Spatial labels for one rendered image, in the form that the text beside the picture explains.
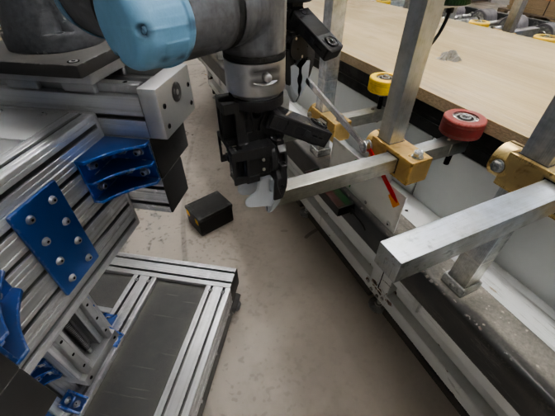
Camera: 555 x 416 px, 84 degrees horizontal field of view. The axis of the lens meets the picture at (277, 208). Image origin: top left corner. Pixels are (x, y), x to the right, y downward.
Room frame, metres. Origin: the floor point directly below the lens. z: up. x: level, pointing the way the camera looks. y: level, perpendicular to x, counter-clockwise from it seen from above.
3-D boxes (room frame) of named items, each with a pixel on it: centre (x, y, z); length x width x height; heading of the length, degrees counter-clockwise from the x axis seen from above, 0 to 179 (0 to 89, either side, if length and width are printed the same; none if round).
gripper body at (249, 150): (0.40, 0.03, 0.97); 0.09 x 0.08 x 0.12; 114
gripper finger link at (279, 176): (0.39, 0.00, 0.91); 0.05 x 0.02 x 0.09; 24
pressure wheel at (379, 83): (0.81, -0.28, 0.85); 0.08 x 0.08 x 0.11
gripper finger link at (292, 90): (0.72, -0.02, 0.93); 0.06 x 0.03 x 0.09; 44
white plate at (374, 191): (0.58, -0.19, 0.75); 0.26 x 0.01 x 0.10; 24
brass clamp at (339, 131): (0.77, -0.13, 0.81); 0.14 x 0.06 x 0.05; 24
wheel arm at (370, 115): (0.73, -0.10, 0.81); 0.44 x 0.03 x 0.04; 114
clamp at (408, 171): (0.54, -0.24, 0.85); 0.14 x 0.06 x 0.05; 24
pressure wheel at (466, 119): (0.58, -0.37, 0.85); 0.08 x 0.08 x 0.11
